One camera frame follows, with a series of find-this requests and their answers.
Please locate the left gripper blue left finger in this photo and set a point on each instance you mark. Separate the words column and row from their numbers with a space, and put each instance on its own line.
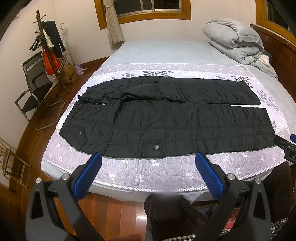
column 42, row 219

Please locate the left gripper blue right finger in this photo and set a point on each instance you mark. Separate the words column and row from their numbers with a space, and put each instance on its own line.
column 243, row 211

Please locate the black padded pants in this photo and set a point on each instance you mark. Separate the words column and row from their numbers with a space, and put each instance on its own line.
column 157, row 117

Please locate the small wooden stool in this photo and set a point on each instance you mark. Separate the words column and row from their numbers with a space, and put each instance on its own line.
column 12, row 166

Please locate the dark trouser leg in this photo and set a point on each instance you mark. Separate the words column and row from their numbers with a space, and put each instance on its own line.
column 173, row 216

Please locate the wooden headboard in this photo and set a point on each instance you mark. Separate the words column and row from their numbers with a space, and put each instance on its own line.
column 283, row 57

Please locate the black folding chair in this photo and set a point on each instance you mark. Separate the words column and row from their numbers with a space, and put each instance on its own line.
column 38, row 84

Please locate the grey folded duvet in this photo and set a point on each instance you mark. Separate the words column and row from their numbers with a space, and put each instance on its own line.
column 240, row 42

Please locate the wooden coat rack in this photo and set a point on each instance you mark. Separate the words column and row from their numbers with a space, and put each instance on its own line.
column 66, row 73

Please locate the bed with grey sheet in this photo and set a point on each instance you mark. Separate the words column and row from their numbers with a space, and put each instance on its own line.
column 166, row 52

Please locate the orange hanging bag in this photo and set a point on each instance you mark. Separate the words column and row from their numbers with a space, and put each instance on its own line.
column 47, row 65

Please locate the black hanging garment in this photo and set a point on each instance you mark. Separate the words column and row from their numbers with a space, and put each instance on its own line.
column 52, row 31

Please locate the beige curtain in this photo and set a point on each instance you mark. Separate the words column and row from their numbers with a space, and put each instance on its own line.
column 113, row 27

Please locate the wooden framed window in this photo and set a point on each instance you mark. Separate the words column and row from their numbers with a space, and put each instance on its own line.
column 183, row 13

